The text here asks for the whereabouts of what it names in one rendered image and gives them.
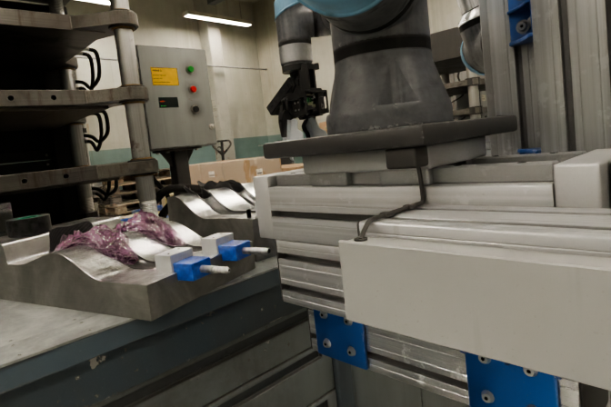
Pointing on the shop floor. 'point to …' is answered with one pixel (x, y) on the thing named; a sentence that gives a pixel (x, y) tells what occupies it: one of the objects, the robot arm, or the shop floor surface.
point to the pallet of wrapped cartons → (234, 169)
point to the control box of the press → (176, 104)
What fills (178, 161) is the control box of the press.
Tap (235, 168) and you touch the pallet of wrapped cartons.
